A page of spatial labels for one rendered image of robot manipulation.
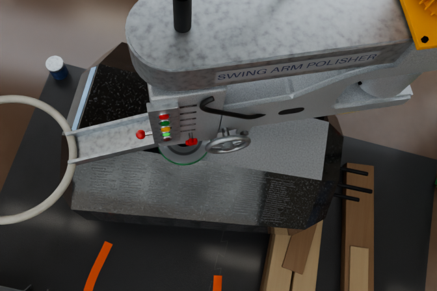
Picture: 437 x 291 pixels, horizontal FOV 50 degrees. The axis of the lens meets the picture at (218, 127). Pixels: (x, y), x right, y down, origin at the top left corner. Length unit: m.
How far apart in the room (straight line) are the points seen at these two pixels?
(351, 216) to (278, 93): 1.49
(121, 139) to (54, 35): 1.49
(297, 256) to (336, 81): 1.35
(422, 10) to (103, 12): 2.31
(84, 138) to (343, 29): 1.08
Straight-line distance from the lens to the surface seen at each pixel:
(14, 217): 1.80
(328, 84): 1.34
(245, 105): 1.35
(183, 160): 1.83
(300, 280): 2.51
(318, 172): 1.92
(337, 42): 1.12
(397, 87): 1.55
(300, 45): 1.09
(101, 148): 1.80
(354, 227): 2.74
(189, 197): 1.96
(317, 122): 1.98
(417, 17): 1.20
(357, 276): 2.70
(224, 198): 1.95
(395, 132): 3.06
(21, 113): 2.98
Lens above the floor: 2.65
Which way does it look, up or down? 71 degrees down
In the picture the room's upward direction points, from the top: 12 degrees clockwise
